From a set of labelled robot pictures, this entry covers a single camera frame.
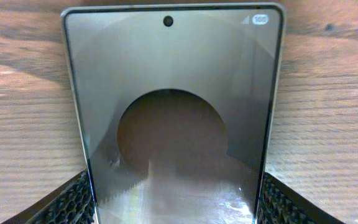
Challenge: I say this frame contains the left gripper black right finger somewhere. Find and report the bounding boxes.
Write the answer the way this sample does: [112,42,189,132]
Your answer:
[255,172,344,224]

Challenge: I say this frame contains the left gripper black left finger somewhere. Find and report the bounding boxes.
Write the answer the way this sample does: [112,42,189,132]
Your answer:
[3,170,95,224]

